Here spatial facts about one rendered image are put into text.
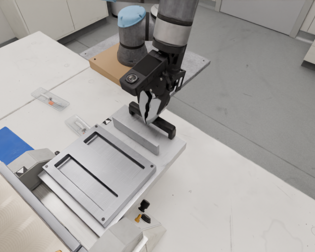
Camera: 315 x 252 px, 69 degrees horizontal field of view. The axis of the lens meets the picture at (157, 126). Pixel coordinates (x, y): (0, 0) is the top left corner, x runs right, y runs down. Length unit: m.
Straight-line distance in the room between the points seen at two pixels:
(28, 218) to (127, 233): 0.18
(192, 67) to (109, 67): 0.40
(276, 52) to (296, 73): 0.37
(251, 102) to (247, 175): 1.43
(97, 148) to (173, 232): 0.33
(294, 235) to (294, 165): 1.15
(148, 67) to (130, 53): 0.61
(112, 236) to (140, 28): 0.81
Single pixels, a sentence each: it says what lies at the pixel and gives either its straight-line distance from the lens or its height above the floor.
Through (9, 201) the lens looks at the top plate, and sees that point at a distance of 0.44.
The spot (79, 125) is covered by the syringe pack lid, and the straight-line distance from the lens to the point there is 0.93.
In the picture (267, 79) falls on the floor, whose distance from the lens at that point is 2.52.
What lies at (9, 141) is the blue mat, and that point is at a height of 0.75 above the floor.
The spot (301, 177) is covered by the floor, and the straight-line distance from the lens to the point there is 1.91.
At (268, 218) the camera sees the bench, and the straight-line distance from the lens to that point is 0.81.
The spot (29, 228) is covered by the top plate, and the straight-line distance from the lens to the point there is 0.41.
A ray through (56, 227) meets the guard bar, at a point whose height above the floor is 1.06.
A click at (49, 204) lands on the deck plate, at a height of 0.93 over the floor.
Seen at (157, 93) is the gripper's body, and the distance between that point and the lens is 0.53.
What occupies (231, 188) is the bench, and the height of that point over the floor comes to 0.75.
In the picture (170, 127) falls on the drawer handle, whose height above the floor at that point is 1.01.
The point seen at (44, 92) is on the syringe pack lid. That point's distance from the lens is 1.13.
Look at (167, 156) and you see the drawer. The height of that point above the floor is 0.97.
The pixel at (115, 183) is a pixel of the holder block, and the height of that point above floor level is 1.00.
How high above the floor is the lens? 1.46
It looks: 51 degrees down
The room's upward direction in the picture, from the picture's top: straight up
